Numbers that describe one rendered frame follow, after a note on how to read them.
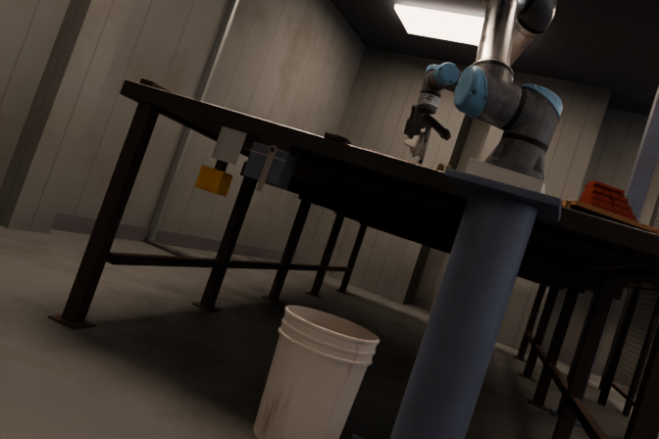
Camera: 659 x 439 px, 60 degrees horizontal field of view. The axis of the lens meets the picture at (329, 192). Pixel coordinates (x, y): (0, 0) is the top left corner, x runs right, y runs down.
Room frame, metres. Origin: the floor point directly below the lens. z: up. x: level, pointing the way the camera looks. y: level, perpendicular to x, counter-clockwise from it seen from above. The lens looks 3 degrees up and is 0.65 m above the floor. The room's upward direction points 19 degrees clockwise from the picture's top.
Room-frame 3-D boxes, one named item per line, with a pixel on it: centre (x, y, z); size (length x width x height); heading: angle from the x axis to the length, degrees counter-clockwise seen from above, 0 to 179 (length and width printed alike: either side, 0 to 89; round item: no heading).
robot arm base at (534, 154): (1.43, -0.43, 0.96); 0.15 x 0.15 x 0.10
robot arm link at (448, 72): (1.92, -0.26, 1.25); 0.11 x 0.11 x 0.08; 8
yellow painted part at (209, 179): (1.99, 0.40, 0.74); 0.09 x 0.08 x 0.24; 73
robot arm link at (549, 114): (1.42, -0.43, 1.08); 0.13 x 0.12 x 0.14; 98
